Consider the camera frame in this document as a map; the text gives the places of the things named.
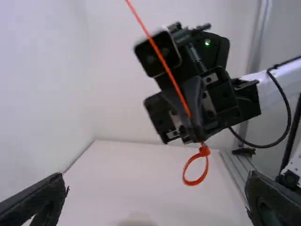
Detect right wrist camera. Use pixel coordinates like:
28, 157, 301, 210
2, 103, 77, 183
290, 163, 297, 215
133, 29, 183, 79

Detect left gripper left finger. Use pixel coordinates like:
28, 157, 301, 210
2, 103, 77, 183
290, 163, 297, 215
0, 172, 70, 226

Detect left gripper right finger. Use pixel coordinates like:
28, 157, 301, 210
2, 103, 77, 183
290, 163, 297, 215
244, 170, 301, 226

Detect black cable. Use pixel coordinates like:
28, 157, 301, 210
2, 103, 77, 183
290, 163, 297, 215
227, 67, 293, 149

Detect orange cable tie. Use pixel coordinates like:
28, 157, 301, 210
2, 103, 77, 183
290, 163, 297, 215
124, 0, 212, 187

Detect silver rails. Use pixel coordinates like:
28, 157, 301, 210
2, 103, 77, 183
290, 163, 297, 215
218, 146, 281, 203

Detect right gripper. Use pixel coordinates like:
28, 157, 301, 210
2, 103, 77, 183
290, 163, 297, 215
143, 66, 242, 145

